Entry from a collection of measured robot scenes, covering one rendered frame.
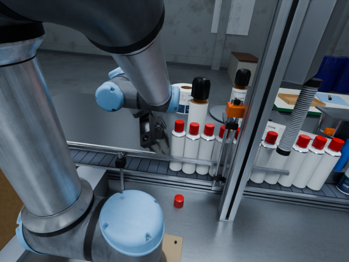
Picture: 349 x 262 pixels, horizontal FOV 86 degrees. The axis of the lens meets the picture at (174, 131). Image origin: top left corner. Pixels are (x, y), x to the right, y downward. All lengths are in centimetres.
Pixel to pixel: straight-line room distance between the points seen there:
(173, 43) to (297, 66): 756
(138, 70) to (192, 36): 757
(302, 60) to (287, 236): 52
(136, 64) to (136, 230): 27
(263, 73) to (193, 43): 744
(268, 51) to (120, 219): 42
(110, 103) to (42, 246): 32
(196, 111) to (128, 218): 62
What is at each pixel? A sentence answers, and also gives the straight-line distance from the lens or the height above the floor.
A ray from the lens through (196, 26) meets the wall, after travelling 783.
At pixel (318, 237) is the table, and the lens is 80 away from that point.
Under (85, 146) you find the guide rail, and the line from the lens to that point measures 77.
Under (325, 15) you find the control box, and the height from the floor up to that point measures 140.
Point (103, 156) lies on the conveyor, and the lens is 84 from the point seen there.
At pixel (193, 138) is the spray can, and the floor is 104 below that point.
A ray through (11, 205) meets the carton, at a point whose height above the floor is 94.
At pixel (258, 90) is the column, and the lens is 45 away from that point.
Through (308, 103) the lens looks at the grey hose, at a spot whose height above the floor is 123.
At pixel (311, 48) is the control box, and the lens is 45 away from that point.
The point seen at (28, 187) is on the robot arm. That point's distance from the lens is 34.
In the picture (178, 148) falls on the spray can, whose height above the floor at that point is 99.
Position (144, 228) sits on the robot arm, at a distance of 37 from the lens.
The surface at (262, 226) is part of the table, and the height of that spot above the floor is 83.
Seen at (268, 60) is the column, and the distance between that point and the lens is 44.
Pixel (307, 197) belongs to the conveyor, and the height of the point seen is 87.
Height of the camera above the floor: 137
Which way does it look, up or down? 29 degrees down
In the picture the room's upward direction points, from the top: 5 degrees clockwise
